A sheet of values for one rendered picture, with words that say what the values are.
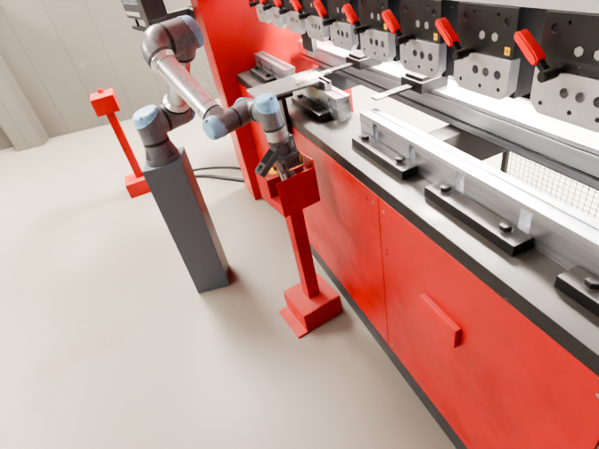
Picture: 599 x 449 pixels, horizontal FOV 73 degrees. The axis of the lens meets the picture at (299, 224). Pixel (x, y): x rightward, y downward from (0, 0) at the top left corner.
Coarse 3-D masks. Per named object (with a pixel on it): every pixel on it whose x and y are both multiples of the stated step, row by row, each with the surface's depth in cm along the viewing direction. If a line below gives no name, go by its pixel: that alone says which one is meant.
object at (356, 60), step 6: (354, 54) 172; (360, 54) 170; (348, 60) 176; (354, 60) 171; (360, 60) 168; (366, 60) 168; (372, 60) 169; (342, 66) 171; (348, 66) 171; (354, 66) 173; (360, 66) 169; (366, 66) 170; (324, 72) 169; (330, 72) 170
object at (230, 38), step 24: (192, 0) 228; (216, 0) 218; (240, 0) 222; (216, 24) 223; (240, 24) 228; (264, 24) 233; (216, 48) 230; (240, 48) 235; (264, 48) 240; (288, 48) 245; (216, 72) 242; (240, 72) 241; (240, 96) 248; (240, 144) 264
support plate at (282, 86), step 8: (280, 80) 173; (288, 80) 171; (312, 80) 165; (256, 88) 170; (264, 88) 168; (272, 88) 166; (280, 88) 164; (288, 88) 162; (296, 88) 161; (256, 96) 162
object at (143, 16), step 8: (136, 0) 219; (144, 0) 214; (152, 0) 216; (160, 0) 219; (128, 8) 239; (136, 8) 226; (144, 8) 216; (152, 8) 218; (160, 8) 220; (128, 16) 248; (136, 16) 233; (144, 16) 220; (152, 16) 220; (160, 16) 222
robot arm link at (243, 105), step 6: (234, 102) 140; (240, 102) 136; (246, 102) 136; (252, 102) 134; (234, 108) 133; (240, 108) 134; (246, 108) 135; (240, 114) 133; (246, 114) 135; (246, 120) 136; (252, 120) 137
